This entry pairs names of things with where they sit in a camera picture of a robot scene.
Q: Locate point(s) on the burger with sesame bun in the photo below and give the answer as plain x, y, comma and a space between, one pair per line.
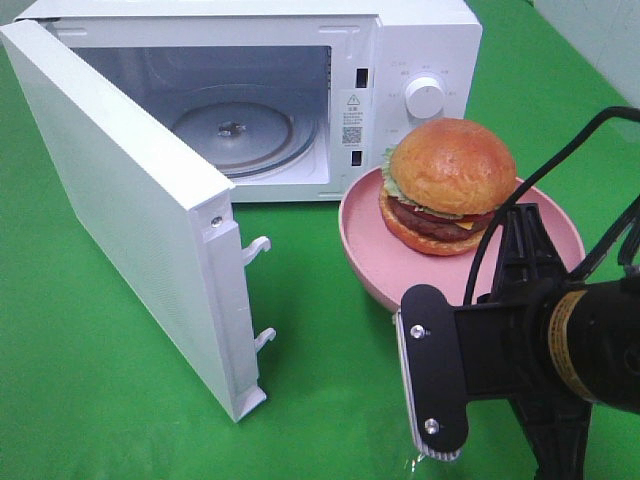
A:
443, 183

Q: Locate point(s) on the white microwave door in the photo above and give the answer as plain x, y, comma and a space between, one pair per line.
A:
159, 212

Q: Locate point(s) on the pink round plate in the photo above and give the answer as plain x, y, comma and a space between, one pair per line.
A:
387, 267

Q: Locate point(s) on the white warning label sticker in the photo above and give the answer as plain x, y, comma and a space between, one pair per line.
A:
352, 118

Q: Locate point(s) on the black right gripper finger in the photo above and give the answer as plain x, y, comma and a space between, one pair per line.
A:
432, 373
526, 253

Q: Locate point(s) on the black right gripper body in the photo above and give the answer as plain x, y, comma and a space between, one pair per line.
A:
554, 352

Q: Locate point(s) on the white microwave oven body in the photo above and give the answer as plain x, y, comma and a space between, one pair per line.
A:
171, 57

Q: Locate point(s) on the glass microwave turntable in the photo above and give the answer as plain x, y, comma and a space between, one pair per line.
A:
243, 139

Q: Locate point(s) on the upper white microwave knob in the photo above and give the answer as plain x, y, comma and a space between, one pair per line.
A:
424, 97

